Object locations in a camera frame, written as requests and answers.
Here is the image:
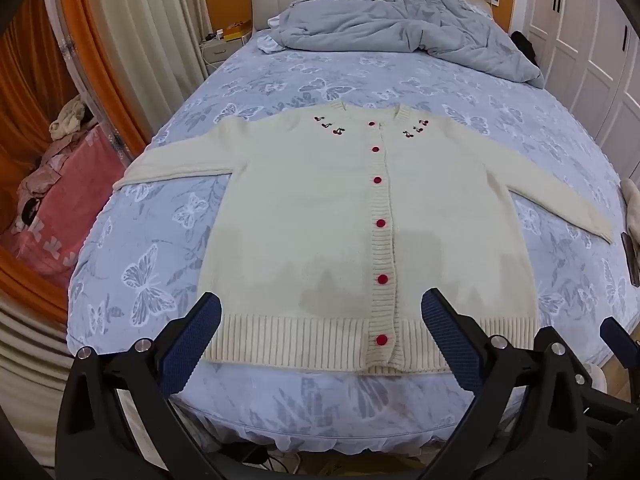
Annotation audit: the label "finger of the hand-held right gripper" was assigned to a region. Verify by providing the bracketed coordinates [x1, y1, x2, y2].
[572, 316, 640, 441]

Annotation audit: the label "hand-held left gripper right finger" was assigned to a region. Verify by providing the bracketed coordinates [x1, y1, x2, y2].
[421, 287, 601, 480]

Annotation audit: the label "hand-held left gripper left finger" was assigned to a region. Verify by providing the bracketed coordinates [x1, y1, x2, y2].
[54, 291, 223, 480]

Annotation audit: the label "cream knit cherry cardigan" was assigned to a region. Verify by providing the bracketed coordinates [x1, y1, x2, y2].
[112, 101, 615, 377]

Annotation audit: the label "butterfly print blue bedsheet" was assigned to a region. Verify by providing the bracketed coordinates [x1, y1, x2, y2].
[66, 35, 632, 461]

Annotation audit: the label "cream patterned cloth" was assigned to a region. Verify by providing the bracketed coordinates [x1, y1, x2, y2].
[620, 177, 640, 241]

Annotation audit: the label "cream curtain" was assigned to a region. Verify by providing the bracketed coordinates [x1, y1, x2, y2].
[82, 0, 211, 126]
[0, 305, 76, 436]

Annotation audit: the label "pink blanket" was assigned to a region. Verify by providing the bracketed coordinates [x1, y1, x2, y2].
[0, 127, 131, 291]

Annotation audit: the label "beige plush toy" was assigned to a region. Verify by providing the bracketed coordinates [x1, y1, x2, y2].
[48, 94, 96, 143]

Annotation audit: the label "white nightstand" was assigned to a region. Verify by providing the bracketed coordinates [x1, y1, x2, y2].
[200, 30, 251, 78]

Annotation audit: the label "orange curtain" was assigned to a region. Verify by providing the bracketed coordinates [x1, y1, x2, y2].
[0, 0, 151, 321]

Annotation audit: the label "black bag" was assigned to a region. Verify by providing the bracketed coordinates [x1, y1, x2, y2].
[511, 31, 541, 68]

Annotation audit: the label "white wardrobe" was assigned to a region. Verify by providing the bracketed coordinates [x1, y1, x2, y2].
[515, 0, 640, 181]

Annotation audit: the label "white ruffled pillow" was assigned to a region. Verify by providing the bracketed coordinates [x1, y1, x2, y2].
[257, 16, 288, 56]

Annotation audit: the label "yellow box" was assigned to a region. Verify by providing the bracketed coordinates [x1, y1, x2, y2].
[223, 20, 252, 42]

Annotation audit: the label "grey blue duvet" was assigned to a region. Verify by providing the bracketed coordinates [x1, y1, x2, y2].
[257, 0, 546, 88]

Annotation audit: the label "black cables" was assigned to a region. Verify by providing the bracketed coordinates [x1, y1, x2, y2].
[235, 442, 306, 477]

